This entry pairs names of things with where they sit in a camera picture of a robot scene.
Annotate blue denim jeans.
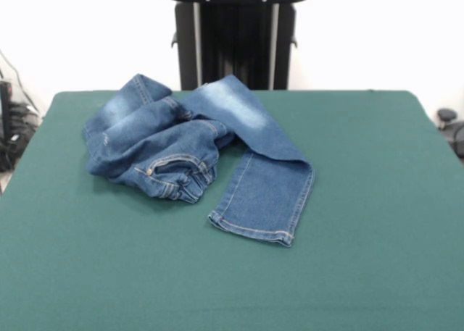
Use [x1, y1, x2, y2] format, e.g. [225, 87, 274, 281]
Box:
[82, 73, 317, 249]

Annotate dark green table cloth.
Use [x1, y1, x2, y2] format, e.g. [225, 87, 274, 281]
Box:
[0, 89, 464, 331]

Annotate grey chair base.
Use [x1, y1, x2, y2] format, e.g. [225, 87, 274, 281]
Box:
[9, 102, 41, 129]
[436, 108, 464, 158]

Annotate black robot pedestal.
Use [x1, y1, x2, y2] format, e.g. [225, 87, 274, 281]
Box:
[159, 0, 315, 91]

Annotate black upright frame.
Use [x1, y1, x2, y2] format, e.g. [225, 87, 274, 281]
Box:
[0, 79, 12, 171]

